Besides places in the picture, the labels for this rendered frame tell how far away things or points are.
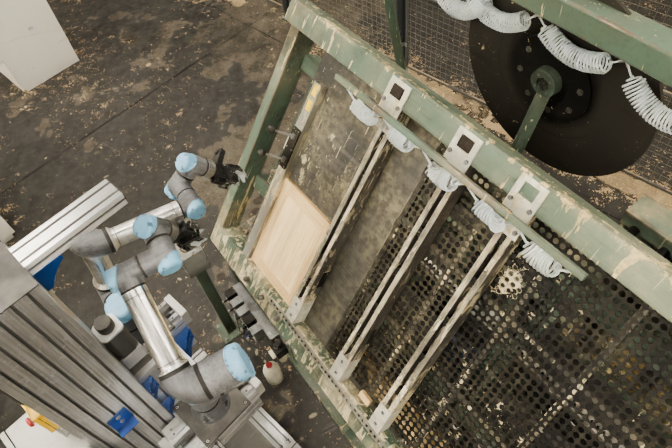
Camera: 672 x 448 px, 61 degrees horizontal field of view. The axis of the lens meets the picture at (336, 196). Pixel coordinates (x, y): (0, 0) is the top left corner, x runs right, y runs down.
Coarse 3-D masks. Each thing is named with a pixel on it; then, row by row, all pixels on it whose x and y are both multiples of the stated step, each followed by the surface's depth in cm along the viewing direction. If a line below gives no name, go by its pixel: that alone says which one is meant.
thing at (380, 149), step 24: (384, 96) 203; (408, 96) 196; (408, 120) 209; (384, 144) 209; (360, 168) 218; (360, 192) 220; (336, 216) 229; (336, 240) 231; (312, 264) 241; (312, 288) 243; (288, 312) 253
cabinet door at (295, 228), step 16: (288, 192) 257; (288, 208) 258; (304, 208) 250; (272, 224) 266; (288, 224) 259; (304, 224) 251; (320, 224) 243; (272, 240) 268; (288, 240) 259; (304, 240) 252; (320, 240) 244; (256, 256) 277; (272, 256) 268; (288, 256) 260; (304, 256) 252; (272, 272) 268; (288, 272) 261; (304, 272) 252; (288, 288) 261; (288, 304) 262
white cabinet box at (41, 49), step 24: (0, 0) 467; (24, 0) 480; (0, 24) 476; (24, 24) 490; (48, 24) 505; (0, 48) 485; (24, 48) 500; (48, 48) 516; (72, 48) 533; (24, 72) 511; (48, 72) 527
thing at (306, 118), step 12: (324, 84) 239; (312, 96) 239; (312, 108) 240; (300, 120) 246; (312, 120) 245; (300, 144) 250; (288, 168) 255; (276, 180) 259; (276, 192) 260; (264, 204) 266; (264, 216) 267; (252, 228) 274; (252, 240) 275; (252, 252) 278
